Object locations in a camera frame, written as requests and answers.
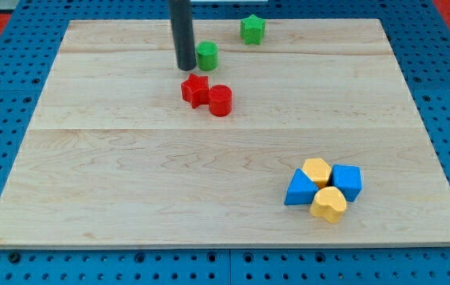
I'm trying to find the red cylinder block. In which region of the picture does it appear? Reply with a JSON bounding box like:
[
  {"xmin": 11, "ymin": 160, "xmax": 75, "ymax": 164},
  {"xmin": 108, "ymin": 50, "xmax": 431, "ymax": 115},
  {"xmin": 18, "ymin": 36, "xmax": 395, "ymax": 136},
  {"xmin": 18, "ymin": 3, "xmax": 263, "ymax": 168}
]
[{"xmin": 208, "ymin": 85, "xmax": 233, "ymax": 116}]

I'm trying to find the red star block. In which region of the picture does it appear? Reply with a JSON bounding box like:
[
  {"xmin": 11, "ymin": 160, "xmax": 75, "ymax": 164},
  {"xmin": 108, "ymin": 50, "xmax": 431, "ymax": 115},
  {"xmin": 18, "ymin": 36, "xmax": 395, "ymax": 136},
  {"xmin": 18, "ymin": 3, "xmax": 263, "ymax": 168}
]
[{"xmin": 180, "ymin": 74, "xmax": 210, "ymax": 108}]

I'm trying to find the blue triangle block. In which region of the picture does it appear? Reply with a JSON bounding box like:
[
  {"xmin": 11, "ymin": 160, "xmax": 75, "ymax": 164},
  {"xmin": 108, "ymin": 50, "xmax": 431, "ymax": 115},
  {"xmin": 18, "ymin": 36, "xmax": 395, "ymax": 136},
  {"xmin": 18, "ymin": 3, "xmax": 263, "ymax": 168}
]
[{"xmin": 284, "ymin": 169, "xmax": 319, "ymax": 205}]

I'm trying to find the green cylinder block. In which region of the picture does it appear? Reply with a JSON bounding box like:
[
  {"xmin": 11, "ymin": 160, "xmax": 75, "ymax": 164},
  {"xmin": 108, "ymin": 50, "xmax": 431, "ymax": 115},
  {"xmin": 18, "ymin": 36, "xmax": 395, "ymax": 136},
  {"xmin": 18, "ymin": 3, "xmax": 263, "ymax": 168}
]
[{"xmin": 196, "ymin": 41, "xmax": 218, "ymax": 71}]

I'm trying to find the yellow hexagon block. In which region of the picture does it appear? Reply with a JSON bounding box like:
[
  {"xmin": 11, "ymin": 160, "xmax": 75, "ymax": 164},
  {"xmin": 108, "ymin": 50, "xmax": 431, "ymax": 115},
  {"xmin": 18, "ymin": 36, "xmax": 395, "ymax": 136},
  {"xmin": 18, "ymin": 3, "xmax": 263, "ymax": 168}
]
[{"xmin": 302, "ymin": 158, "xmax": 331, "ymax": 188}]

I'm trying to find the light wooden board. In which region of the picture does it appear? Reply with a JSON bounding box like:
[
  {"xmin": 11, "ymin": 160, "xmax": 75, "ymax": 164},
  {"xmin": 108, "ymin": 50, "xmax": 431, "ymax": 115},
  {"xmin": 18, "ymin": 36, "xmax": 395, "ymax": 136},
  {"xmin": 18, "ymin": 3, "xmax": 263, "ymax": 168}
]
[{"xmin": 0, "ymin": 19, "xmax": 450, "ymax": 249}]

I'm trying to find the green star block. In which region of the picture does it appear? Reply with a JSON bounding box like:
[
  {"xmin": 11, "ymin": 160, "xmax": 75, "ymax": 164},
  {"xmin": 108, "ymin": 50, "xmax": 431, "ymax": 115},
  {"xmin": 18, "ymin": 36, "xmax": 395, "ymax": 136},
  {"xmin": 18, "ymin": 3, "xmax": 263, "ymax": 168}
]
[{"xmin": 240, "ymin": 14, "xmax": 267, "ymax": 45}]

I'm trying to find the yellow heart block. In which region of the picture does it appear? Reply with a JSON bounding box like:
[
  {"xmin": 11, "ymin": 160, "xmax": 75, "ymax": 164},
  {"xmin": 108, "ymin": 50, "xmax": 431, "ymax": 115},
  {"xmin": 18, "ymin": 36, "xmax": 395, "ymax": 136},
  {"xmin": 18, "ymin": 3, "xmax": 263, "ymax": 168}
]
[{"xmin": 309, "ymin": 186, "xmax": 347, "ymax": 223}]

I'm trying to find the blue cube block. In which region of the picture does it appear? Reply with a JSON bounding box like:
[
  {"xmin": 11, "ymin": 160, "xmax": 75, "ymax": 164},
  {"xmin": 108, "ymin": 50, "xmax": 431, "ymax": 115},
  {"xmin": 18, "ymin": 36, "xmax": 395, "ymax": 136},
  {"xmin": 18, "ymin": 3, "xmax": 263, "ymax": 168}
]
[{"xmin": 328, "ymin": 165, "xmax": 362, "ymax": 202}]

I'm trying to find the black cylindrical pointer rod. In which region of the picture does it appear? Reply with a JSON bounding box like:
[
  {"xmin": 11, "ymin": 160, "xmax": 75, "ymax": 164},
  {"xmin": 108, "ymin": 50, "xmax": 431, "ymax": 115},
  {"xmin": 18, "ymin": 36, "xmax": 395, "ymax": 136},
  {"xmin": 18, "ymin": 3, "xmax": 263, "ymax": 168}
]
[{"xmin": 168, "ymin": 0, "xmax": 196, "ymax": 71}]

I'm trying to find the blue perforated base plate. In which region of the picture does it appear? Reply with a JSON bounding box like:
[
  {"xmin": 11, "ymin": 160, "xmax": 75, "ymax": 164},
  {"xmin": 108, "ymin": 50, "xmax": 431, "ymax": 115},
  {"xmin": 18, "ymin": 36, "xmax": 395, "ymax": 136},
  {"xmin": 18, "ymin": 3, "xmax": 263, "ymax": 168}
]
[{"xmin": 0, "ymin": 1, "xmax": 450, "ymax": 284}]

